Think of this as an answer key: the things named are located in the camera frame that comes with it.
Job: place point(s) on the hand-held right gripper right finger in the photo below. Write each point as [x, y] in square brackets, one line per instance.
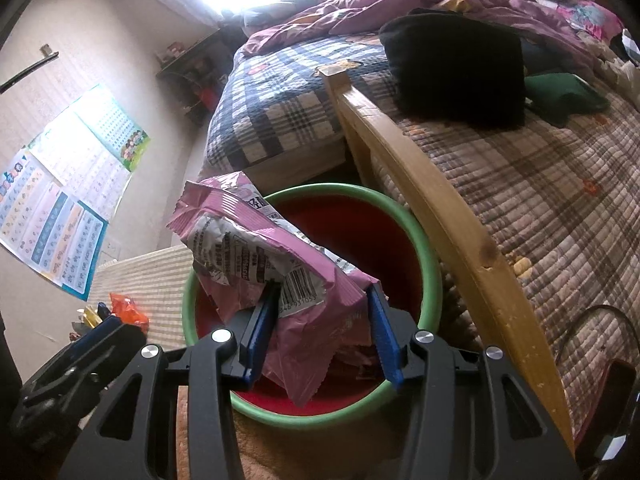
[382, 330]

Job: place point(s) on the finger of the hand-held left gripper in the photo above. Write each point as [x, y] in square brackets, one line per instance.
[95, 331]
[122, 345]

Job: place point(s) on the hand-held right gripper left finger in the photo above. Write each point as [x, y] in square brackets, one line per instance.
[257, 330]

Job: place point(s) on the yellow carton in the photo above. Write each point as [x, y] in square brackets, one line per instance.
[86, 316]

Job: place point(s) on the pink snack wrapper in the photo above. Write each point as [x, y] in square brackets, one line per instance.
[320, 320]

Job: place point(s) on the green-rimmed red bin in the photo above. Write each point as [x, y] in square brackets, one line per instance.
[360, 230]

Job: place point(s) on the orange snack wrapper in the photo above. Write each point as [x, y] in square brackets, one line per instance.
[127, 310]

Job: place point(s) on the striped beige mat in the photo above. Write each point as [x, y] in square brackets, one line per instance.
[160, 280]

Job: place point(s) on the brown plaid quilt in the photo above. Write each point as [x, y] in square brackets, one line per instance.
[550, 185]

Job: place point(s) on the blue plaid quilt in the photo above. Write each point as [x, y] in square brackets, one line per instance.
[280, 105]

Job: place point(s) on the dark object with red edge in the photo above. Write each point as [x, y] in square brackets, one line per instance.
[615, 400]

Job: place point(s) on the dark wooden shelf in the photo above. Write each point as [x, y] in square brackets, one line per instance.
[195, 75]

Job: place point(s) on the black rod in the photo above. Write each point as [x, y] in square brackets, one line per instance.
[30, 72]

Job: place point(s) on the black cushion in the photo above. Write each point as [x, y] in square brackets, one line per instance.
[450, 70]

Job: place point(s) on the green cloth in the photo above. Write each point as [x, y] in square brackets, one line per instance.
[560, 95]

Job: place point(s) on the purple duvet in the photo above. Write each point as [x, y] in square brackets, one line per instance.
[390, 0]

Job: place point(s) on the colourful floral pillow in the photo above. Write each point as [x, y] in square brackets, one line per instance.
[592, 17]

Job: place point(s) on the blue-bordered wall poster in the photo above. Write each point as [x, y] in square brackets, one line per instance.
[50, 220]

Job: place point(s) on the wooden bed frame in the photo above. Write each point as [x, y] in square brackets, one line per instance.
[450, 220]

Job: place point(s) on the green-cornered wall poster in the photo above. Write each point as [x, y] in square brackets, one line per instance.
[100, 140]

